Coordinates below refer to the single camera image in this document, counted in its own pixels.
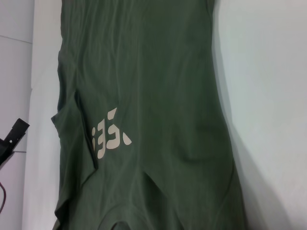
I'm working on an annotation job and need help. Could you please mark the dark green FREE! t-shirt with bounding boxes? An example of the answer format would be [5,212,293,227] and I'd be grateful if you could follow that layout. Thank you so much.
[50,0,251,230]

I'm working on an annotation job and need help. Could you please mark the dark red cable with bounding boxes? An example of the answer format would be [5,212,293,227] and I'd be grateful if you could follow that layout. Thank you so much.
[0,181,8,217]

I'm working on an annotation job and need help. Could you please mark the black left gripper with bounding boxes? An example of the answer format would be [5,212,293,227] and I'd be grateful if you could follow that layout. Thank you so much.
[0,117,30,166]

